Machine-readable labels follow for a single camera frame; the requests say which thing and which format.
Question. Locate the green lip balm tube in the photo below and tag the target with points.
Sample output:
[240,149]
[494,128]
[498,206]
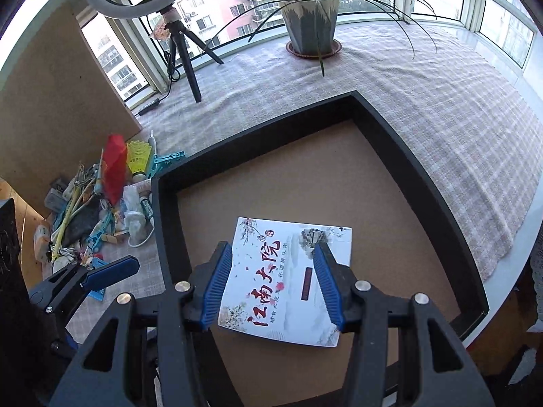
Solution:
[147,210]

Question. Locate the white calligraphy printed box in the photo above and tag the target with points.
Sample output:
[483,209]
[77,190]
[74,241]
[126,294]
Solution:
[272,291]

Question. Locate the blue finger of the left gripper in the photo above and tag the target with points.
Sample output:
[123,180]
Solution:
[111,274]

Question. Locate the black rectangular tray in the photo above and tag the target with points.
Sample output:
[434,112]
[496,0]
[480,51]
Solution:
[337,161]

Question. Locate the wooden board panel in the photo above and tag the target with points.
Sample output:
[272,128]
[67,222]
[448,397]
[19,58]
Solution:
[57,110]

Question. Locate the ring light on tripod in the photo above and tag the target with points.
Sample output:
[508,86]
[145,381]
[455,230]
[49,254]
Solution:
[174,25]

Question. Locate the teal clothes peg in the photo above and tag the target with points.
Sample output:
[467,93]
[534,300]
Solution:
[159,163]

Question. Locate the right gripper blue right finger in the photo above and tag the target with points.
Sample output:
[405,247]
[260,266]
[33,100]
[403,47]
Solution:
[336,284]

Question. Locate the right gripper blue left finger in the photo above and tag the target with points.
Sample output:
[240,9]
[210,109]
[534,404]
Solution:
[208,283]

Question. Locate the red packet bag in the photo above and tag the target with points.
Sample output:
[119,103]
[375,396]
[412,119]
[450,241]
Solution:
[114,168]

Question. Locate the yellow shuttlecock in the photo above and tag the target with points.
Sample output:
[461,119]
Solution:
[139,153]

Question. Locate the grey plant pot with plant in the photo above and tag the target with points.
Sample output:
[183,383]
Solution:
[311,24]

